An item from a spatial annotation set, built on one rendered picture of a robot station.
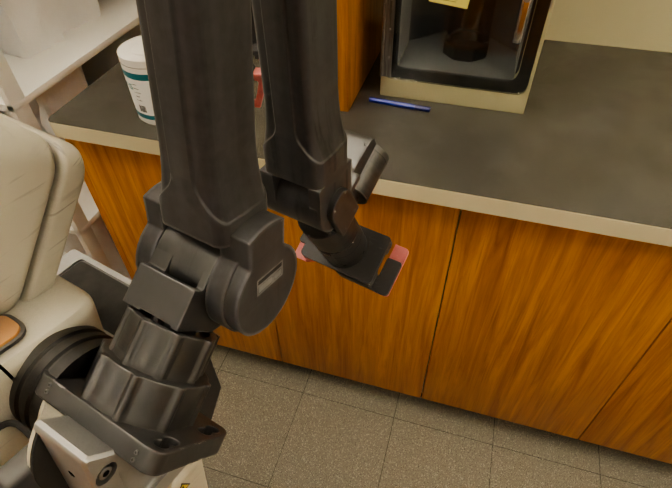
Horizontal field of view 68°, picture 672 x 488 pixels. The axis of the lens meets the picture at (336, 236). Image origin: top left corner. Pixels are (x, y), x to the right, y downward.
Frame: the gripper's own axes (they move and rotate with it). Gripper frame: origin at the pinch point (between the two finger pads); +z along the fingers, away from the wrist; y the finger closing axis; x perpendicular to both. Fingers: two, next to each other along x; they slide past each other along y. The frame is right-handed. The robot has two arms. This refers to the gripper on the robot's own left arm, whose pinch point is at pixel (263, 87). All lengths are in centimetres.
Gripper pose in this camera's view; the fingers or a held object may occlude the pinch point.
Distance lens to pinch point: 90.4
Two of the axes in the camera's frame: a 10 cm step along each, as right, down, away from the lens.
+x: -9.8, -0.9, 1.6
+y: 1.8, -7.3, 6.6
